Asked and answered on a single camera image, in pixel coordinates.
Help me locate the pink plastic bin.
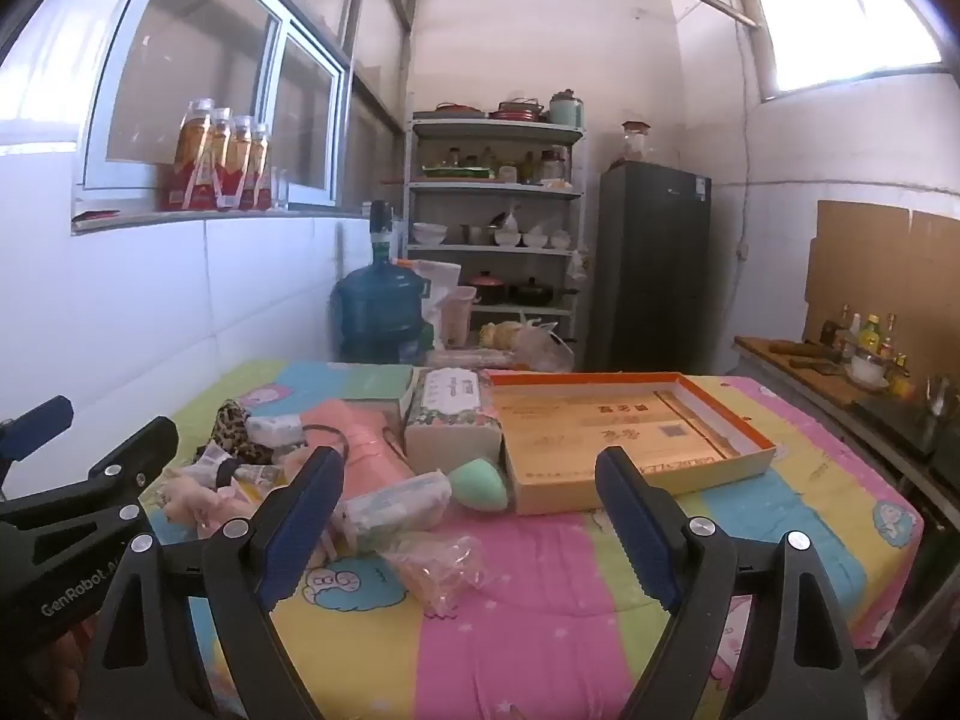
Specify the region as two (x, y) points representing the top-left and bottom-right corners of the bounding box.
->
(437, 291), (475, 350)

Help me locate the leopard print scrunchie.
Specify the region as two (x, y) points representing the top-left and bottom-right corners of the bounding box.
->
(208, 401), (275, 466)

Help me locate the black cooking pot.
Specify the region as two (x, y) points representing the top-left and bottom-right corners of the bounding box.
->
(510, 277), (578, 306)

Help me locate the blue water jug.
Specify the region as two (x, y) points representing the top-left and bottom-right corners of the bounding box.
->
(332, 259), (428, 365)

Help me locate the dark refrigerator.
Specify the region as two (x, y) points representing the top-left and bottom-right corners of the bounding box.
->
(587, 161), (712, 376)

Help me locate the sliding window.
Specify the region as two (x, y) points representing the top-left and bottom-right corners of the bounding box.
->
(79, 0), (350, 211)

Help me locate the clear bag with pink item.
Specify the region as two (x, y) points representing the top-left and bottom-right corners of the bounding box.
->
(382, 532), (488, 620)

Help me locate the wall power cable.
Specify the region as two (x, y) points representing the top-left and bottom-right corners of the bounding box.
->
(737, 22), (753, 260)

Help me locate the metal shelf rack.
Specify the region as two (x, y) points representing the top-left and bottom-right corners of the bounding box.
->
(401, 109), (587, 361)

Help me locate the clear wrapped packet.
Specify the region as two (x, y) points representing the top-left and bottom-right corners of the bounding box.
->
(431, 347), (518, 370)

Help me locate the cardboard sheet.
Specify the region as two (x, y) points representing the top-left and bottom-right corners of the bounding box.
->
(802, 200), (960, 350)

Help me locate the kitchen counter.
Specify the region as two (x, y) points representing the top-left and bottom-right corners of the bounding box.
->
(735, 334), (960, 541)

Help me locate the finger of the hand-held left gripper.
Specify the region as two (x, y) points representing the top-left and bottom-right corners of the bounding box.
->
(0, 416), (181, 541)
(0, 395), (76, 466)

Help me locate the white plastic sack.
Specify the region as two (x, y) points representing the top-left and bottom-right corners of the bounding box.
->
(412, 260), (462, 331)

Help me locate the white pocket tissue pack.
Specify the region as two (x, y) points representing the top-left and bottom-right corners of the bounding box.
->
(244, 414), (305, 451)

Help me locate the glass jar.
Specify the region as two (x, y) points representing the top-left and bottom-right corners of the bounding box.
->
(619, 121), (653, 166)

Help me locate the green makeup sponge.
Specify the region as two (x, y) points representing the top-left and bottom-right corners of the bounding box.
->
(448, 459), (509, 512)

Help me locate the orange drink bottle red label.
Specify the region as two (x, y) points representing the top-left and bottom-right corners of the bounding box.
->
(174, 97), (220, 212)
(231, 115), (256, 209)
(210, 107), (237, 209)
(251, 122), (272, 211)

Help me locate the large floral tissue pack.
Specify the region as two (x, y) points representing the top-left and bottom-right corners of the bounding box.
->
(403, 367), (505, 482)

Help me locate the plastic bag of food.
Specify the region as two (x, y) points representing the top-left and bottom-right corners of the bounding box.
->
(480, 319), (577, 374)

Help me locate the teddy bear purple dress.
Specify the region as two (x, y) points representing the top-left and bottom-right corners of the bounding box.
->
(161, 476), (256, 541)

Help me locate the small leaf-print tissue pack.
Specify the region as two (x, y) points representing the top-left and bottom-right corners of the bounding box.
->
(341, 469), (453, 552)

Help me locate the water jug pump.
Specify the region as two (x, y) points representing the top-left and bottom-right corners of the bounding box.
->
(367, 200), (396, 262)

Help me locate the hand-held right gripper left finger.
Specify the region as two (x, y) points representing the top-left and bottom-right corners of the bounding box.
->
(81, 446), (347, 720)

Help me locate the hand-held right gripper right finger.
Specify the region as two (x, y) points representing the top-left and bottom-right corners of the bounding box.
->
(595, 446), (871, 720)

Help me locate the small high window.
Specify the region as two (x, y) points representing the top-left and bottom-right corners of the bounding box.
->
(739, 0), (947, 102)

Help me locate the green white carton box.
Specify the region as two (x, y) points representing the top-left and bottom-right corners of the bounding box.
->
(352, 364), (417, 421)

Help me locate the pink cloth pouch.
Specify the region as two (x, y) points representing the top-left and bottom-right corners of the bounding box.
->
(300, 399), (413, 500)

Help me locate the orange-rimmed cardboard box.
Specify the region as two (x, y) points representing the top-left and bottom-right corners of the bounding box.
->
(480, 369), (781, 517)

